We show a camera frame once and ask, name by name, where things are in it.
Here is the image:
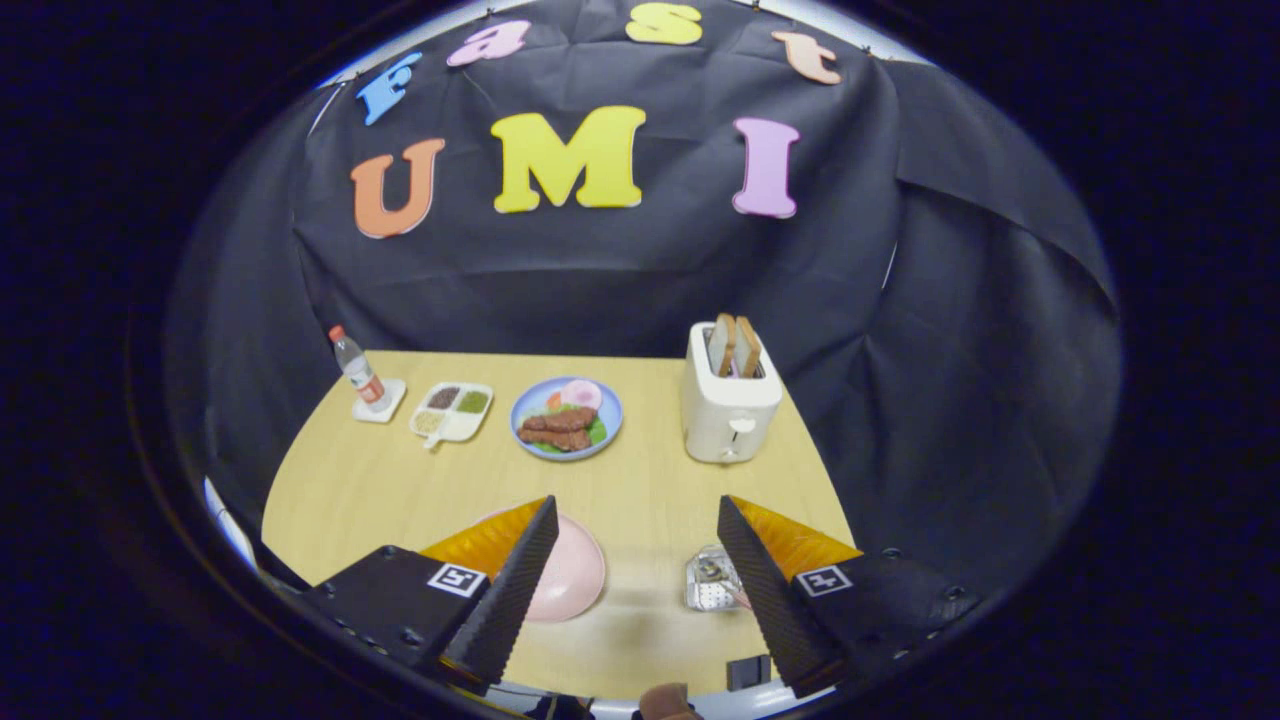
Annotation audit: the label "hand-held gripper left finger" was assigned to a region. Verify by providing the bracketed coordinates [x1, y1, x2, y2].
[300, 494, 561, 698]

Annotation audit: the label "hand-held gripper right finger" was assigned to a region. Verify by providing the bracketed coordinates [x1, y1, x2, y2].
[716, 494, 983, 700]

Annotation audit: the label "pink plate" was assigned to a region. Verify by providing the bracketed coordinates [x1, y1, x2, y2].
[478, 508, 608, 624]

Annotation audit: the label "brown meat strips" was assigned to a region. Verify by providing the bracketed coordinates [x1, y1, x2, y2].
[517, 406, 599, 453]

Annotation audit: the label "white divided condiment tray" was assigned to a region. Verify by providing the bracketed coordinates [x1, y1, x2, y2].
[409, 381, 495, 450]

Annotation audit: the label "white toaster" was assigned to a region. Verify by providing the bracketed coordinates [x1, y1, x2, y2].
[680, 322, 784, 464]

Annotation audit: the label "blue plate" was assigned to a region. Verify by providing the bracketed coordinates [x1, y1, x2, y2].
[510, 376, 624, 462]

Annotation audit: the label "white square coaster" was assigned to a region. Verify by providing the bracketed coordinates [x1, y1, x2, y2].
[351, 378, 408, 425]

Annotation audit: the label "clear plastic water bottle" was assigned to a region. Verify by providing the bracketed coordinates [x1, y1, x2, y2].
[328, 324, 391, 412]

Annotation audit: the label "white board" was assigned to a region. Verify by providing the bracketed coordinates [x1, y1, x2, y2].
[203, 477, 259, 571]

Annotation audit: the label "metal wire cutlery basket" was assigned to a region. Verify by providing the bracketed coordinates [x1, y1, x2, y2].
[685, 545, 751, 613]

